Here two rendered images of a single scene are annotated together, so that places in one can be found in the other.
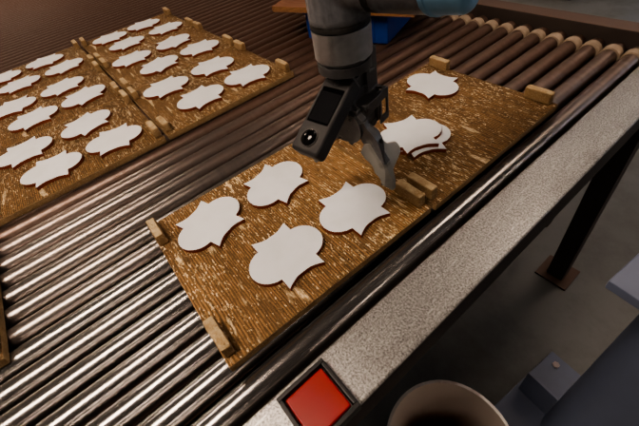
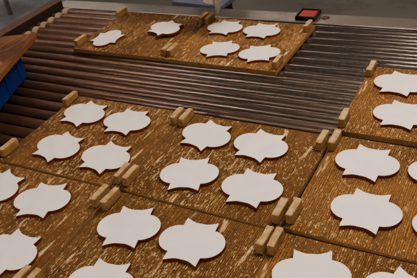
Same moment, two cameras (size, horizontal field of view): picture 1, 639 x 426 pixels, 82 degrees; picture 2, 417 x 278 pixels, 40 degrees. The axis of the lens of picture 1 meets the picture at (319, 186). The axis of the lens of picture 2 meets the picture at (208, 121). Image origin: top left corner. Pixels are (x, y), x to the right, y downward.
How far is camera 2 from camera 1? 2.17 m
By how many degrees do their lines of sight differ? 85
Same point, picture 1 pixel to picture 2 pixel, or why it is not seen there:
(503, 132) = (153, 16)
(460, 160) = (179, 19)
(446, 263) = (237, 15)
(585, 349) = not seen: hidden behind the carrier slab
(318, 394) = (306, 13)
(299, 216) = (237, 38)
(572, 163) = (167, 8)
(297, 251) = (259, 28)
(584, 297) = not seen: hidden behind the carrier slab
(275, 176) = (215, 49)
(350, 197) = (219, 29)
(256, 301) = (287, 30)
